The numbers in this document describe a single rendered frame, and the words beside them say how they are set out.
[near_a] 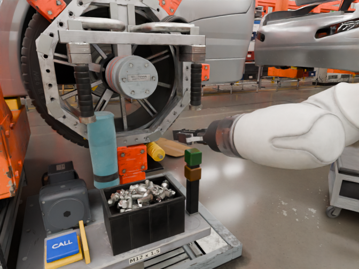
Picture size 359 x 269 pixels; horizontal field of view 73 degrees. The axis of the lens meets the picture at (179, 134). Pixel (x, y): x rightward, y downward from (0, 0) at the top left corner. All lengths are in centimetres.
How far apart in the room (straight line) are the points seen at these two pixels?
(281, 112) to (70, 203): 88
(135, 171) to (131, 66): 44
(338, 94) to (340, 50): 265
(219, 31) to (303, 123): 128
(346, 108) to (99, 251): 62
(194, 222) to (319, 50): 270
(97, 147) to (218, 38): 106
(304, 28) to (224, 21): 178
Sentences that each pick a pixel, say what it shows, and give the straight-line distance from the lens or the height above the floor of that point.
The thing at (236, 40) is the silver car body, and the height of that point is 101.
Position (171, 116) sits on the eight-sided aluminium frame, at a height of 68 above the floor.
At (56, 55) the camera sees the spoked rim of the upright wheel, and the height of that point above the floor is 92.
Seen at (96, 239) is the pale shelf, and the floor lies 45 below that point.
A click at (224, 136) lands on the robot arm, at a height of 77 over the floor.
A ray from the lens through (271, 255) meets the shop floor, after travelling 138.
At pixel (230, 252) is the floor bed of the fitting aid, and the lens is 125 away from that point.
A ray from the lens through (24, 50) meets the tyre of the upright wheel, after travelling 97.
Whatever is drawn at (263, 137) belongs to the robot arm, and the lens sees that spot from 40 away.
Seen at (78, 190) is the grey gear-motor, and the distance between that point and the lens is 108.
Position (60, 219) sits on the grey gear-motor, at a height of 30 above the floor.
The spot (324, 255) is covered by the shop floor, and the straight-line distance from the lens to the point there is 148.
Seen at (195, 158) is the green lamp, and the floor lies 64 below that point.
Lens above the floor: 92
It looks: 18 degrees down
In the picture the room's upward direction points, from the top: straight up
